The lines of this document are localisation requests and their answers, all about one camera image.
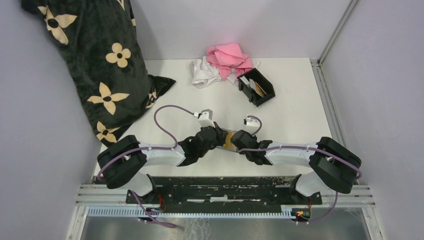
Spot white cloth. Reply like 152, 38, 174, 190
189, 55, 246, 89

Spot black plastic card box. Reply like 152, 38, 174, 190
237, 68, 276, 107

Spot black floral blanket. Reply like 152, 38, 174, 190
20, 0, 176, 146

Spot grey leather card holder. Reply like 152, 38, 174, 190
217, 129, 238, 153

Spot aluminium rail frame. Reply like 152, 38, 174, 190
66, 181, 382, 240

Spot gold card in box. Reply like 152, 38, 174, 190
254, 82, 267, 98

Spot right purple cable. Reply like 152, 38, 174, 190
236, 114, 363, 225

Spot purple cable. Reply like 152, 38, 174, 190
96, 104, 213, 229
236, 114, 363, 225

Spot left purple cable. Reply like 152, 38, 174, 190
96, 104, 213, 229

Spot corner aluminium post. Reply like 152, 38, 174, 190
310, 0, 360, 147

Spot blue slotted cable duct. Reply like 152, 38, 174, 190
86, 206, 296, 220

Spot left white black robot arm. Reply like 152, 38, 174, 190
97, 122, 228, 204

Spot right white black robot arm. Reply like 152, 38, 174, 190
230, 130, 362, 204

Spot pink cloth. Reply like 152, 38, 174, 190
206, 43, 254, 80

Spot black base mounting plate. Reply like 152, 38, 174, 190
140, 176, 323, 214

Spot white cards in box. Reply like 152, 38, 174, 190
240, 76, 256, 92

